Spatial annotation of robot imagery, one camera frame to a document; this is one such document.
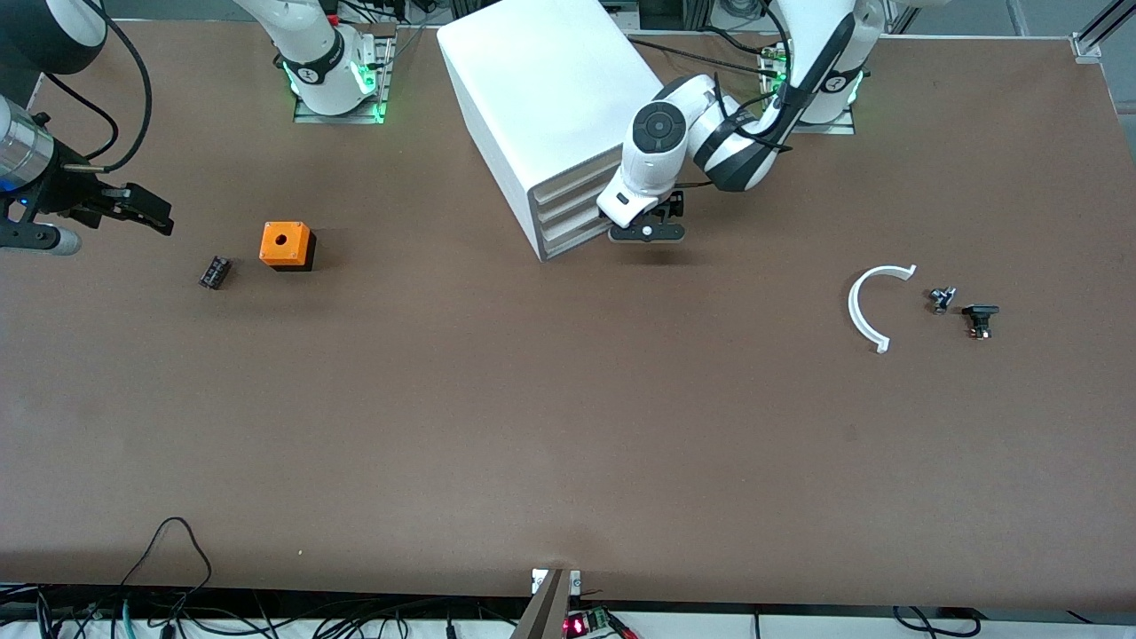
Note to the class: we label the black switch component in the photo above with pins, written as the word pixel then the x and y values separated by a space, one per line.
pixel 980 315

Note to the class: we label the small black terminal block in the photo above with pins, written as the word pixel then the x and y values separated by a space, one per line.
pixel 215 272

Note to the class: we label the circuit board with red LED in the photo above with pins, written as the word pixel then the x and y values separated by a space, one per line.
pixel 590 624

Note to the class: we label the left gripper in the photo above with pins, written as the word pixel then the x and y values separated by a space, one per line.
pixel 674 205

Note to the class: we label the orange box with hole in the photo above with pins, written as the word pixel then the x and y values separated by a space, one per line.
pixel 284 241

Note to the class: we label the white curved plastic arc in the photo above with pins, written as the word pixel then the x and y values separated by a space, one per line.
pixel 854 311

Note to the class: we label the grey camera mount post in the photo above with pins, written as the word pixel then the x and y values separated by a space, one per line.
pixel 546 612

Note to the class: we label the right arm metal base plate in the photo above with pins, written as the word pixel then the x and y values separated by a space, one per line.
pixel 306 115

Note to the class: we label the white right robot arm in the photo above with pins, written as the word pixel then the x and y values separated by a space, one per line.
pixel 324 80

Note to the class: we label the small silver black component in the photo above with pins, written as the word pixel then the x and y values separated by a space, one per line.
pixel 942 300

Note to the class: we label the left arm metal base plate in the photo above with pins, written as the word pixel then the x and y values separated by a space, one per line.
pixel 839 129

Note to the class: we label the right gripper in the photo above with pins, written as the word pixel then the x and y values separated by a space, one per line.
pixel 64 191

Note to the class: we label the white lowest cabinet drawer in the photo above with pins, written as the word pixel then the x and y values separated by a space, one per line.
pixel 577 238

